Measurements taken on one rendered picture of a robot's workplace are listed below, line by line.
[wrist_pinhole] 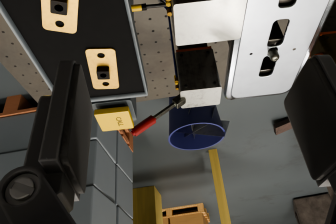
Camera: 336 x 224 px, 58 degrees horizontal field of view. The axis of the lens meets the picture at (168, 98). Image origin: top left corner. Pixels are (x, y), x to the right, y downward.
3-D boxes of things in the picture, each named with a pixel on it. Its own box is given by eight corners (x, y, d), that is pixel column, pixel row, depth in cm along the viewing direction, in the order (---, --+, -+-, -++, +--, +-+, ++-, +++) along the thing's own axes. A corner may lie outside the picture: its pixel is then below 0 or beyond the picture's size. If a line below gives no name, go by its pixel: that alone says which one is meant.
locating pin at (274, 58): (274, 49, 68) (279, 63, 65) (265, 50, 68) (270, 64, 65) (276, 42, 66) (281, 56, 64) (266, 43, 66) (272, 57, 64)
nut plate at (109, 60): (119, 87, 46) (119, 93, 45) (93, 87, 45) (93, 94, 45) (115, 47, 39) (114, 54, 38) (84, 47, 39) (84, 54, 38)
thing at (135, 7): (192, 2, 54) (193, 6, 54) (125, 9, 54) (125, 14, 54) (192, -4, 53) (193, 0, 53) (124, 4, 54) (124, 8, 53)
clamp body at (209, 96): (197, 5, 92) (219, 105, 71) (158, 9, 92) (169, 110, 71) (198, -16, 86) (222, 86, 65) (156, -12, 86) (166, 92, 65)
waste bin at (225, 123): (167, 101, 255) (173, 158, 226) (158, 71, 222) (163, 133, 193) (220, 93, 251) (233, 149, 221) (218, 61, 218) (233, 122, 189)
